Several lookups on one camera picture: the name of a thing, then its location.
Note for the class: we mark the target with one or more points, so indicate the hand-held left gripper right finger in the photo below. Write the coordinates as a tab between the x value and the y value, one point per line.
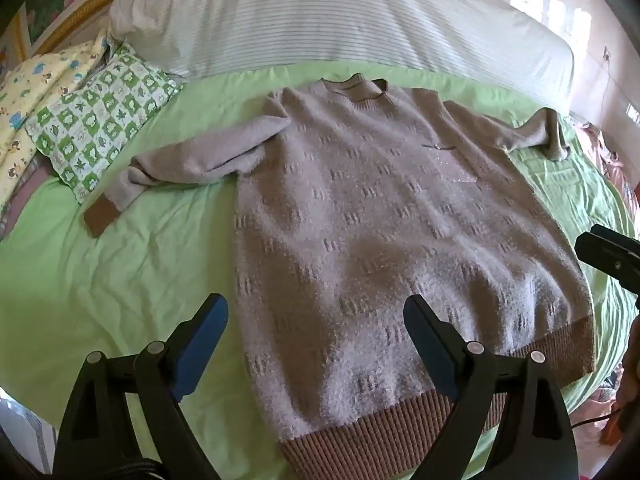
430	345

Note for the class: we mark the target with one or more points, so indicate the pink cloth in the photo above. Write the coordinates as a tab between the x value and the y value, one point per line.
615	170

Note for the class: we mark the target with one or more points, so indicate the white striped duvet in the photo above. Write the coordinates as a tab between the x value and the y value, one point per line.
325	15

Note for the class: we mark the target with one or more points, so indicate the beige knitted sweater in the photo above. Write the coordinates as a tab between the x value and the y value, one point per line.
375	210

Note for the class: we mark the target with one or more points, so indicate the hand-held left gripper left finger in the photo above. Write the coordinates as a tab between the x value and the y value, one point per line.
200	340

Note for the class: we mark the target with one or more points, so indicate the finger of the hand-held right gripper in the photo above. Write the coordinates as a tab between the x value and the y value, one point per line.
610	255

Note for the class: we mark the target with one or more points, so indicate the green bed sheet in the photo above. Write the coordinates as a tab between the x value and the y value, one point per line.
100	270

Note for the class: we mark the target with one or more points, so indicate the yellow printed pillow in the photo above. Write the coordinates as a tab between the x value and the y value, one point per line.
35	90

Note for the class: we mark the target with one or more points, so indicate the green checkered pillow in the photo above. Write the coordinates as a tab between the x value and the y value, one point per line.
100	120

